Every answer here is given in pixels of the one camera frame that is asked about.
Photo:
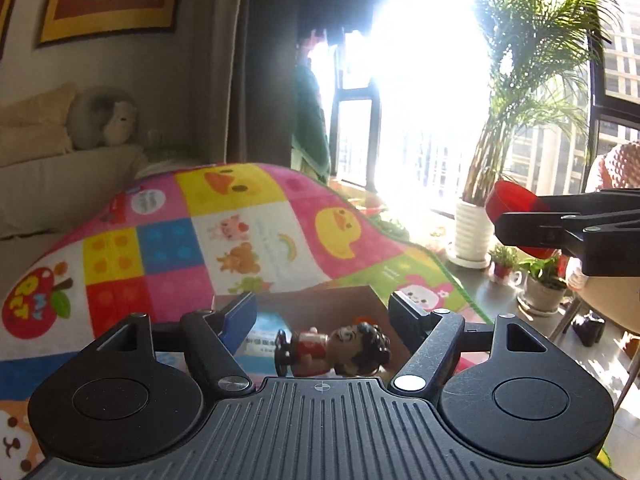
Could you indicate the beige pillow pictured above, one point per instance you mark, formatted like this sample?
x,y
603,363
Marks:
x,y
30,145
35,107

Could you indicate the colourful printed blanket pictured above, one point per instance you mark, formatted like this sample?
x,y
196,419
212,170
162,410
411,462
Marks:
x,y
165,260

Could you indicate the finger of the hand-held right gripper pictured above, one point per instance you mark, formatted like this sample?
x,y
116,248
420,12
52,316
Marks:
x,y
530,230
590,202

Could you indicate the green hanging cloth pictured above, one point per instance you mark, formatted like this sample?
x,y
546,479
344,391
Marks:
x,y
312,130

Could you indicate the beige side table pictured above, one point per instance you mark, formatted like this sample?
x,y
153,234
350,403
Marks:
x,y
610,305

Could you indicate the small potted plant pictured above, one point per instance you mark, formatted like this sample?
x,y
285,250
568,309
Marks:
x,y
545,285
502,262

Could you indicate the beige sofa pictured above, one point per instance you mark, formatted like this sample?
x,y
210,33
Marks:
x,y
60,185

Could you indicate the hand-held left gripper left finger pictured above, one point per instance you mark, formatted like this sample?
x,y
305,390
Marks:
x,y
239,320

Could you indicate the pink textured chair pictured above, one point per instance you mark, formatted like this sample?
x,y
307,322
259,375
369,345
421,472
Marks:
x,y
620,170

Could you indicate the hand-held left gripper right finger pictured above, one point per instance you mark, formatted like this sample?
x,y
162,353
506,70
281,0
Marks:
x,y
407,317

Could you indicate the grey curtain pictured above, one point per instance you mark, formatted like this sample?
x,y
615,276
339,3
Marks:
x,y
260,60

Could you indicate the black window frame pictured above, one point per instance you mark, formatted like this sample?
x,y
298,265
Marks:
x,y
595,35

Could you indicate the red plastic cup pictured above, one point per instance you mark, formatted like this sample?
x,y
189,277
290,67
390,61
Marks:
x,y
510,200

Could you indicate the black haired toy figurine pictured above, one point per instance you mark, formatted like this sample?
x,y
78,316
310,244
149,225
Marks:
x,y
350,347

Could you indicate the grey neck pillow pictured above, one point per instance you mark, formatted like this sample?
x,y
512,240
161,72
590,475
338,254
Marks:
x,y
107,117

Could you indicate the blue white tissue packet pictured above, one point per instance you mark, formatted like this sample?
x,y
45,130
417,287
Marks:
x,y
267,335

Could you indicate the potted palm plant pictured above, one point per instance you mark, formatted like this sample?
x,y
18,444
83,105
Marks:
x,y
475,230

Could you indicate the pink cardboard box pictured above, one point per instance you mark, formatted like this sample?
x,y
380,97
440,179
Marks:
x,y
320,310

